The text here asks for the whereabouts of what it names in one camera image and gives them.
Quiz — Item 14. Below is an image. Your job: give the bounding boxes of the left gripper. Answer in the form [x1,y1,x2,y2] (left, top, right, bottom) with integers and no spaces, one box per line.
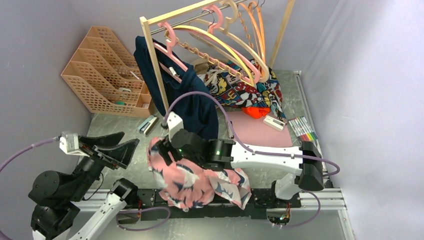
[67,130,140,200]

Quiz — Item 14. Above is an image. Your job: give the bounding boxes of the pink patterned shorts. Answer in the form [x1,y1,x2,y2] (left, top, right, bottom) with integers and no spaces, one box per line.
[146,137,252,212]

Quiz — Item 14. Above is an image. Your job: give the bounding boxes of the yellow hanger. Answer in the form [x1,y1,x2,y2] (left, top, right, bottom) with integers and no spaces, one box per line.
[172,25,261,87]

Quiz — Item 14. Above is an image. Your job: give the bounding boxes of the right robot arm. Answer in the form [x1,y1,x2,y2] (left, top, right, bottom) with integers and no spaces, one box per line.
[155,129,325,207]

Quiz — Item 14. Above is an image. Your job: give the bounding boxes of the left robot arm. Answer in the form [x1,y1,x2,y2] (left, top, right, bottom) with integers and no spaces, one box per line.
[28,131,140,240]

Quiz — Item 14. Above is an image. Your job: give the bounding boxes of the navy blue shorts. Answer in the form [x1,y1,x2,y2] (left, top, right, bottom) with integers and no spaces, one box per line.
[133,36,219,140]

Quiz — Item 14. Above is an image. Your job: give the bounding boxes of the tan wavy hanger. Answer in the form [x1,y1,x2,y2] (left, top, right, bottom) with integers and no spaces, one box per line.
[176,38,255,86]

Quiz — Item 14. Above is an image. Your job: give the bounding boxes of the pink hanger with navy shorts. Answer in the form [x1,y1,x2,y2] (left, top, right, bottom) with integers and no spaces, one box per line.
[153,21,188,83]

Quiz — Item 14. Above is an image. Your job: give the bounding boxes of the orange hanger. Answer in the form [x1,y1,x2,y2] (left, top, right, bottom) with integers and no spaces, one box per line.
[237,1,266,63]

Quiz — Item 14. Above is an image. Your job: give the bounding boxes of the grey stapler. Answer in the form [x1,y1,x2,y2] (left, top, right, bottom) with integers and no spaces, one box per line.
[137,115,158,136]

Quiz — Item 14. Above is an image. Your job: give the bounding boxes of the pink clipboard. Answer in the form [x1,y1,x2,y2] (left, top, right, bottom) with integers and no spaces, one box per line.
[227,111,293,148]

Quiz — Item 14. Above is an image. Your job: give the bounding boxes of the colourful cartoon print cloth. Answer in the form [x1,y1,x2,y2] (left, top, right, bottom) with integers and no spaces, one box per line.
[199,64,286,121]

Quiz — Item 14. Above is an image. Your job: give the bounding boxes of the beige plastic file organizer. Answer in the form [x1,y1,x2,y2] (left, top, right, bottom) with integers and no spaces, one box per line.
[61,26,155,118]

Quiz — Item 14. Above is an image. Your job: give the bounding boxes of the orange cloth item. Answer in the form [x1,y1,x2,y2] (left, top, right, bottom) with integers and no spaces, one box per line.
[241,106,271,119]

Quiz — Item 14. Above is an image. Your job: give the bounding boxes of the white eraser box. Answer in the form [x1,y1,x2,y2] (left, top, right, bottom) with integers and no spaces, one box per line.
[263,115,286,132]

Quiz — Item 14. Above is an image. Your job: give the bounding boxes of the set of coloured markers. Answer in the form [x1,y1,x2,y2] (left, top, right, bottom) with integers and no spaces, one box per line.
[288,116,318,142]

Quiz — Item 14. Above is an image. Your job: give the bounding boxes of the wooden clothes rack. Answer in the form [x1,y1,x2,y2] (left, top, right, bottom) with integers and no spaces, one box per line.
[139,0,276,113]

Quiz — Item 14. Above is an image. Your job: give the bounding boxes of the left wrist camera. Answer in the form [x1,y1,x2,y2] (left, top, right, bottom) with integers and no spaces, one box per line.
[59,131,84,156]

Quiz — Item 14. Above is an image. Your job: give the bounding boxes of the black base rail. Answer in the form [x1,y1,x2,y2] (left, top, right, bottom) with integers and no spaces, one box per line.
[137,188,302,221]

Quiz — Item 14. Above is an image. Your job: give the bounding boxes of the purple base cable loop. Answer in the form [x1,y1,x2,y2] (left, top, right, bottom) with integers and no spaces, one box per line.
[115,206,172,232]

